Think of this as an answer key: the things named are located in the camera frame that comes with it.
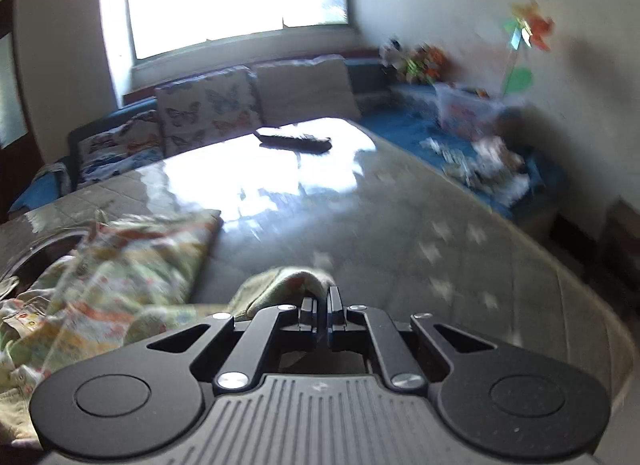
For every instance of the floral patterned children's garment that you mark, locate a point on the floral patterned children's garment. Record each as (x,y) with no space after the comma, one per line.
(129,279)

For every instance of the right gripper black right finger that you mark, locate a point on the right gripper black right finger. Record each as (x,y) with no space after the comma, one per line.
(335,318)

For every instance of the black remote control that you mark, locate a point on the black remote control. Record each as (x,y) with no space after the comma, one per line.
(298,144)

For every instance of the plain beige cushion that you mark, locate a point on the plain beige cushion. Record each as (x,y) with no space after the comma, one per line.
(301,90)

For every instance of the butterfly print cushion upright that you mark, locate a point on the butterfly print cushion upright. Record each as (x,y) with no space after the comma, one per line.
(208,109)

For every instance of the clear plastic storage box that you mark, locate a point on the clear plastic storage box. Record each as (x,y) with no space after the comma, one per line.
(471,117)

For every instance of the butterfly print cushion lying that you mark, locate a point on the butterfly print cushion lying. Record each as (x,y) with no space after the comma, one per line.
(134,144)

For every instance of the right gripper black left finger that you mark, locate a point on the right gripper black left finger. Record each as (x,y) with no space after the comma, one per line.
(308,320)

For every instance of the orange plush toy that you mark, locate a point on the orange plush toy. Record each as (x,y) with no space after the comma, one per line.
(426,65)

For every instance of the black and white plush toy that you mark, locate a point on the black and white plush toy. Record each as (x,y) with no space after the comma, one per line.
(392,54)

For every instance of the blue corner sofa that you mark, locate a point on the blue corner sofa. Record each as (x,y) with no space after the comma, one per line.
(402,114)

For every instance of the colourful paper pinwheel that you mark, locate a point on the colourful paper pinwheel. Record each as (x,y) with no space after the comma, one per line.
(528,29)

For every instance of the white crumpled cloth on sofa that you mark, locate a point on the white crumpled cloth on sofa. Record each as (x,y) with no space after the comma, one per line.
(492,169)

